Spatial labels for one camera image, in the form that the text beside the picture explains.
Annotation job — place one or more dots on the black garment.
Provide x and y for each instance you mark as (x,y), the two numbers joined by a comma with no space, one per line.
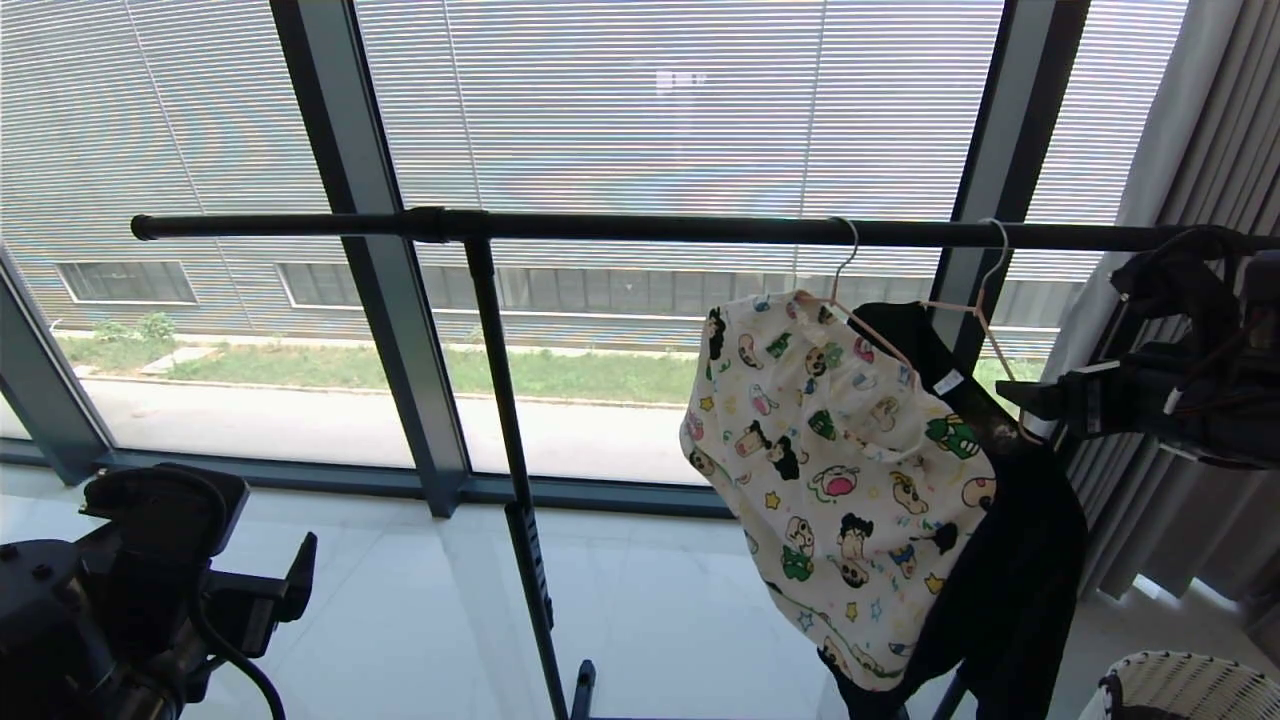
(1030,560)

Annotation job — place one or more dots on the beige curtain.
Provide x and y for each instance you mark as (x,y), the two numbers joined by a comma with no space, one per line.
(1200,120)

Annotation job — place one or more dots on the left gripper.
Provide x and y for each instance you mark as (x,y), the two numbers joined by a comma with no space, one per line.
(262,600)

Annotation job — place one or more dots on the white laundry basket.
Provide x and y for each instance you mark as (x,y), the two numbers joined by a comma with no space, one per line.
(1190,685)

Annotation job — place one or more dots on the cream printed garment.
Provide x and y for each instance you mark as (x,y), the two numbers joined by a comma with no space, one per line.
(840,470)

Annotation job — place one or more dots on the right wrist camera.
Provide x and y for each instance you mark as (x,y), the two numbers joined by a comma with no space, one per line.
(1180,280)

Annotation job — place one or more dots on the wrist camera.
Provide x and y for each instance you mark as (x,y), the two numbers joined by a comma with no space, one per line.
(1180,280)
(165,510)

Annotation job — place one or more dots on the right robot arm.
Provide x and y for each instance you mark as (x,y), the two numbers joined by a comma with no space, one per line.
(1240,400)

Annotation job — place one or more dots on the window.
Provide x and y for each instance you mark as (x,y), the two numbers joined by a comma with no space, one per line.
(360,200)

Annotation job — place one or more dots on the black clothes rack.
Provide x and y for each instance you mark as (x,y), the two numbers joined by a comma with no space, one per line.
(620,228)

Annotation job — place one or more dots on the pink clothes hanger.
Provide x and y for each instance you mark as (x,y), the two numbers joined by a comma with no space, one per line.
(985,310)
(850,262)

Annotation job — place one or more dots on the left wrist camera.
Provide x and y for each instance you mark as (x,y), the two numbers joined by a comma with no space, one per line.
(165,510)

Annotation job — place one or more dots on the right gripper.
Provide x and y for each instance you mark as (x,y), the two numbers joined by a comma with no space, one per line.
(1135,395)

